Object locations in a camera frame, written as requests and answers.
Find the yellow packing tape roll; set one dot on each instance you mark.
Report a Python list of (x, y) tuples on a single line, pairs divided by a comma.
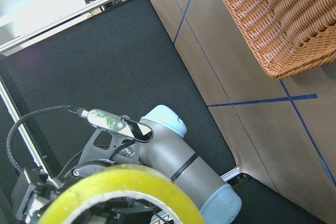
[(127, 180)]

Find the brown wicker basket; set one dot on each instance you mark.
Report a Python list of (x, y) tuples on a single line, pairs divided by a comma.
[(287, 37)]

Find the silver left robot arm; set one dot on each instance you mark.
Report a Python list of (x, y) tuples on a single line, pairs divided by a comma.
[(166, 153)]

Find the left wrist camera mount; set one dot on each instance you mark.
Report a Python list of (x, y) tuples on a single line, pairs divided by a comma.
[(126, 137)]

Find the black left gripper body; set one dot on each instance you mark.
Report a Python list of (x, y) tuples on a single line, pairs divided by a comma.
[(33, 190)]

